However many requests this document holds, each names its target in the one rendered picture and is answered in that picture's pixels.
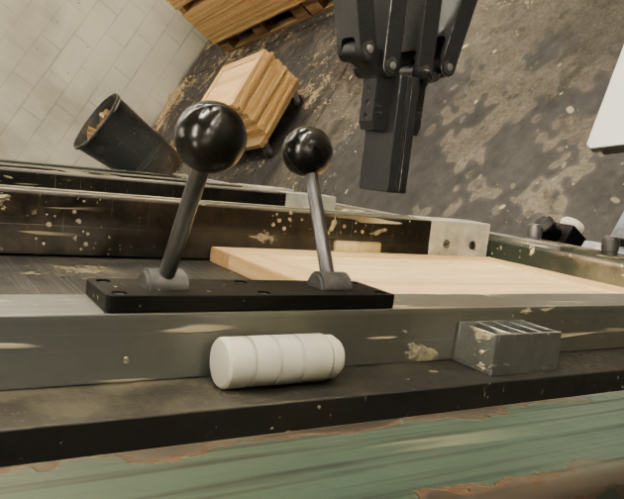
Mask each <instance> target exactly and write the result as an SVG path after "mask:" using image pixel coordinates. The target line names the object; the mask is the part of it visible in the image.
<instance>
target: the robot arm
mask: <svg viewBox="0 0 624 499"><path fill-rule="evenodd" d="M476 2H477V0H334V13H335V25H336V37H337V50H338V57H339V59H340V60H341V61H342V62H350V63H351V64H352V65H353V66H355V67H354V74H355V76H356V77H357V78H359V79H363V80H364V85H363V93H362V102H361V111H360V118H359V122H360V127H361V130H365V135H364V151H363V159H362V168H361V176H360V185H359V187H360V188H361V189H368V190H375V191H382V192H390V193H401V194H404V193H405V192H406V187H407V179H408V171H409V164H410V156H411V149H412V141H413V137H417V135H418V133H419V131H420V127H421V119H422V112H423V104H424V96H425V89H426V86H427V85H428V83H434V82H437V81H438V80H439V79H440V78H443V77H451V76H452V75H453V74H454V73H455V70H456V67H457V64H458V61H459V58H460V54H461V51H462V48H463V45H464V42H465V39H466V36H467V33H468V27H469V24H470V21H471V18H472V15H473V12H474V9H475V5H476Z"/></svg>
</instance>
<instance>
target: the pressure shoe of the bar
mask: <svg viewBox="0 0 624 499"><path fill-rule="evenodd" d="M380 249H381V243H378V242H358V241H338V240H334V243H333V251H356V252H380Z"/></svg>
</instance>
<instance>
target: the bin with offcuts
mask: <svg viewBox="0 0 624 499"><path fill-rule="evenodd" d="M73 147H74V148H75V149H76V150H81V151H83V152H84V153H86V154H88V155H89V156H91V157H93V158H94V159H96V160H97V161H99V162H101V163H102V164H104V165H105V166H107V167H109V168H110V169H119V170H129V171H139V172H150V173H160V174H169V175H172V174H173V173H174V171H175V169H176V168H177V166H178V163H179V159H180V157H179V154H178V152H177V151H176V150H175V149H174V148H173V147H172V146H171V145H170V144H169V143H168V142H167V141H166V140H165V139H163V138H162V137H161V136H160V135H159V134H158V133H157V132H156V131H155V130H154V129H152V128H151V127H150V126H149V125H148V124H147V123H146V122H145V121H144V120H143V119H142V118H141V117H140V116H139V115H138V114H137V113H136V112H135V111H134V110H132V109H131V108H130V107H129V106H128V105H127V104H126V103H125V102H124V101H123V100H122V99H121V98H120V95H119V94H117V93H114V94H112V95H110V96H109V97H107V98H106V99H105V100H104V101H102V102H101V103H100V105H99V106H98V107H97V108H96V109H95V110H94V112H93V113H92V114H91V115H90V117H89V118H88V119H87V121H86V122H85V123H84V125H83V127H82V128H81V130H80V132H79V133H78V135H77V137H76V139H75V141H74V143H73Z"/></svg>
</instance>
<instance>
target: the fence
mask: <svg viewBox="0 0 624 499"><path fill-rule="evenodd" d="M500 320H524V321H525V322H529V323H532V324H535V325H538V326H541V327H544V328H548V329H551V330H554V331H557V332H562V338H561V345H560V351H571V350H585V349H613V348H624V293H526V294H394V301H393V307H392V308H371V309H309V310H247V311H184V312H122V313H109V312H106V311H104V310H103V309H102V308H101V307H100V306H99V305H97V304H96V303H95V302H94V301H93V300H92V299H91V298H90V297H88V296H87V295H86V294H16V295H0V391H1V390H15V389H30V388H44V387H59V386H72V385H86V384H101V383H115V382H129V381H144V380H158V379H172V378H186V377H200V376H212V375H211V370H210V352H211V348H212V346H213V344H214V342H215V341H216V340H217V339H218V338H220V337H237V336H243V337H244V336H264V335H292V334H318V333H320V334H323V335H332V336H334V337H335V338H336V339H337V340H339V341H340V342H341V344H342V345H343V348H344V351H345V364H344V366H357V365H372V364H386V363H400V362H414V361H428V360H443V359H453V353H454V347H455V341H456V334H457V328H458V322H467V321H500Z"/></svg>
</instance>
